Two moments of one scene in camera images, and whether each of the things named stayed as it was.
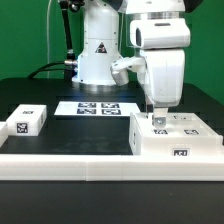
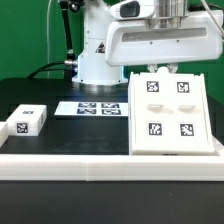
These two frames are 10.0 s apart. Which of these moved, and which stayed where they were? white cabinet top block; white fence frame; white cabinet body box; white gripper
Moved: white gripper; white cabinet body box
Stayed: white cabinet top block; white fence frame
